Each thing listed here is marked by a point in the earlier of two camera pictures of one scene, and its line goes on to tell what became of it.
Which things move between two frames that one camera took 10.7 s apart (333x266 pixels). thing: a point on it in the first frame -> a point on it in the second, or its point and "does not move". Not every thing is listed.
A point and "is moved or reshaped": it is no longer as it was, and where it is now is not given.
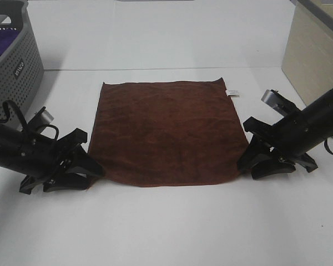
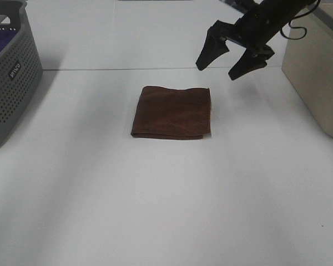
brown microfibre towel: (165, 133) is moved or reshaped
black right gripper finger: (271, 167) -> (252, 58)
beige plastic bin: (313, 62) does not move
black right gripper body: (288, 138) -> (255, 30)
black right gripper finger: (256, 150) -> (215, 45)
